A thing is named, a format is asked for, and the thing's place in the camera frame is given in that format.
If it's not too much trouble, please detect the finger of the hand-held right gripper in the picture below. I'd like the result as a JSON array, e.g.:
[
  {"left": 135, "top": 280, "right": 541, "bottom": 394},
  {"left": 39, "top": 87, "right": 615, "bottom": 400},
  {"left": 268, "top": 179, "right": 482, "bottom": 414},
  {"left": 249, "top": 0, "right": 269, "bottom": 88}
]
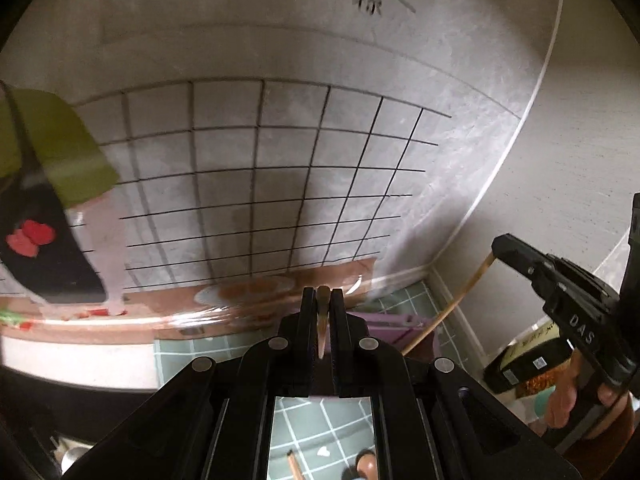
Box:
[{"left": 491, "top": 233, "right": 552, "bottom": 286}]

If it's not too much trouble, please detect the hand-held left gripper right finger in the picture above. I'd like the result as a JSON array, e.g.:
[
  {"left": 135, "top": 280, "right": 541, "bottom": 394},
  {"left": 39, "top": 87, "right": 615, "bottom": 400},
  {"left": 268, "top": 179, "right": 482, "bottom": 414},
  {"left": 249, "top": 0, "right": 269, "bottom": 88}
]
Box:
[{"left": 330, "top": 287, "right": 583, "bottom": 480}]

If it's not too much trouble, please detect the teal cup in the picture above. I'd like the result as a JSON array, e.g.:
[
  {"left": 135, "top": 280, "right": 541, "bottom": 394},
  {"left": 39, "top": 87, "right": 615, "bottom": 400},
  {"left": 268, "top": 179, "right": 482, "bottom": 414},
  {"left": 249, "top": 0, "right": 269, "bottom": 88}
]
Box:
[{"left": 534, "top": 392, "right": 557, "bottom": 422}]

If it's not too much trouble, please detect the black packet yellow label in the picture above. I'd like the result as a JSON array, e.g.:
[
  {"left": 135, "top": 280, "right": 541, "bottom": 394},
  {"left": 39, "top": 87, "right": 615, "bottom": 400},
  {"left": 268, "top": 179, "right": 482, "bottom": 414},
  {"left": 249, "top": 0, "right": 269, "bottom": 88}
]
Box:
[{"left": 482, "top": 322, "right": 576, "bottom": 394}]

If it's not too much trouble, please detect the wall poster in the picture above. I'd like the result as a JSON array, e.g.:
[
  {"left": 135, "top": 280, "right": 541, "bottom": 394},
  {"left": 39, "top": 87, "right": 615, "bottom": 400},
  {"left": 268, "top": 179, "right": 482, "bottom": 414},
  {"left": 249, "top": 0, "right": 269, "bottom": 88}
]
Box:
[{"left": 0, "top": 0, "right": 568, "bottom": 393}]

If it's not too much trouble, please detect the person's right hand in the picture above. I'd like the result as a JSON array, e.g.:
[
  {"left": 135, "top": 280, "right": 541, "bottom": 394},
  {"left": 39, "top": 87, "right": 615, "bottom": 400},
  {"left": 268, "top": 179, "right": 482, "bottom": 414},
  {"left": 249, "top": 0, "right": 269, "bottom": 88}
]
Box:
[{"left": 545, "top": 347, "right": 632, "bottom": 431}]

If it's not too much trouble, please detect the purple utensil holder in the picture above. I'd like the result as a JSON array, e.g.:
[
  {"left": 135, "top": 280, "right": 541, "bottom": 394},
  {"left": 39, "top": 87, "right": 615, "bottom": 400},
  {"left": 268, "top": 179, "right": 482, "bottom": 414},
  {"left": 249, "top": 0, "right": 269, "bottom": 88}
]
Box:
[{"left": 310, "top": 311, "right": 443, "bottom": 401}]

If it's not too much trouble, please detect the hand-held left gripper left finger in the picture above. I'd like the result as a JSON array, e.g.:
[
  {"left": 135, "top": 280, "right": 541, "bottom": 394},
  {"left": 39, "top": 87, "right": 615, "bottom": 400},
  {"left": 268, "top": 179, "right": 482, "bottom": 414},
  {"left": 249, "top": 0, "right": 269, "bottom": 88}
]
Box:
[{"left": 61, "top": 287, "right": 321, "bottom": 480}]

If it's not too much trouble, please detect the round metal object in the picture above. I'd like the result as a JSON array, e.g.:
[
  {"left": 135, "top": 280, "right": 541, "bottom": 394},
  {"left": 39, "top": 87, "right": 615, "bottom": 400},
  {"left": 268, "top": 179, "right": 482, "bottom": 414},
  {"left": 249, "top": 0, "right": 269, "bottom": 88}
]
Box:
[{"left": 50, "top": 435, "right": 97, "bottom": 477}]

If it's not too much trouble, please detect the person's right forearm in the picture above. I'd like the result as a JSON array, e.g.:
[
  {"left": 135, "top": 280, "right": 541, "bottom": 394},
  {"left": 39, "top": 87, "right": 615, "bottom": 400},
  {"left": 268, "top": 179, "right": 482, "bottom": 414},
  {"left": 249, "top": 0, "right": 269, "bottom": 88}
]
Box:
[{"left": 565, "top": 400, "right": 640, "bottom": 480}]

